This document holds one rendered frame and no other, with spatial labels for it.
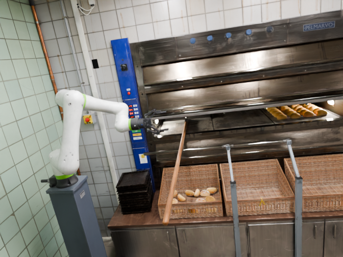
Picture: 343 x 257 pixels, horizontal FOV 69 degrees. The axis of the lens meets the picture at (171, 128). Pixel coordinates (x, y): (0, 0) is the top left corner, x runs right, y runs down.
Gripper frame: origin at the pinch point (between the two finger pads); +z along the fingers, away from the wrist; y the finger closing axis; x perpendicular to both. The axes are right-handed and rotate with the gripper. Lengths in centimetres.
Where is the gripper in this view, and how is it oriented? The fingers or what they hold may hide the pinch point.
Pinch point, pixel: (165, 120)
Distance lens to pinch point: 185.3
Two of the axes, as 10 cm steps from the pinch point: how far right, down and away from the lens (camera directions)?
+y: 1.4, 9.5, 2.9
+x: -1.2, 3.0, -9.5
